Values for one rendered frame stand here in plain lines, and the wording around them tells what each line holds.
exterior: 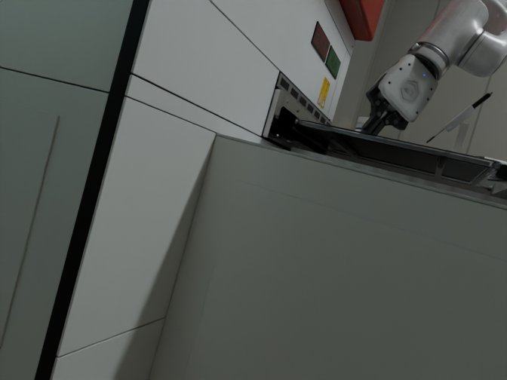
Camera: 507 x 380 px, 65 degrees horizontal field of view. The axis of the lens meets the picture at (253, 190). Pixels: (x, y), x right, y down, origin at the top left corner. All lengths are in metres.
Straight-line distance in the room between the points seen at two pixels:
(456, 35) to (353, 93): 1.79
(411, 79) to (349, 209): 0.37
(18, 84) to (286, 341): 0.48
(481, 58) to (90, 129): 0.70
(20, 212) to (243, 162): 0.30
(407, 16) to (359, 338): 2.58
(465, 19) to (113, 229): 0.73
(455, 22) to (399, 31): 2.04
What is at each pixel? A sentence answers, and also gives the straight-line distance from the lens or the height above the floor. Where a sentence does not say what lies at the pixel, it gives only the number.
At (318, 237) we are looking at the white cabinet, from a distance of 0.54.
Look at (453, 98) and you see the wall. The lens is 2.75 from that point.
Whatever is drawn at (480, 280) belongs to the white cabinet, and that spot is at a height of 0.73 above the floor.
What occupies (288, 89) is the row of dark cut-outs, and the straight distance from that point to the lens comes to 0.83.
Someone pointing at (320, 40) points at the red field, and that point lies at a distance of 0.96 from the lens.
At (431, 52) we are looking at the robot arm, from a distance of 0.86.
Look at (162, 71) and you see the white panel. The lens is 0.50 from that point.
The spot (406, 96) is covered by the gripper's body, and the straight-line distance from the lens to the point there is 0.83.
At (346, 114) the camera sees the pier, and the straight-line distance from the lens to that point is 2.61.
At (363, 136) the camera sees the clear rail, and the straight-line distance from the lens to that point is 0.76.
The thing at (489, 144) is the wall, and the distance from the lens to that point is 2.69.
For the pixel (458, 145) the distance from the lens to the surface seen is 1.18.
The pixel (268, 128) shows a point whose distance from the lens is 0.76.
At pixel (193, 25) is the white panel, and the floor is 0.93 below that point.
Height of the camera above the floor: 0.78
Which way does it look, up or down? 3 degrees down
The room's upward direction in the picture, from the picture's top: 16 degrees clockwise
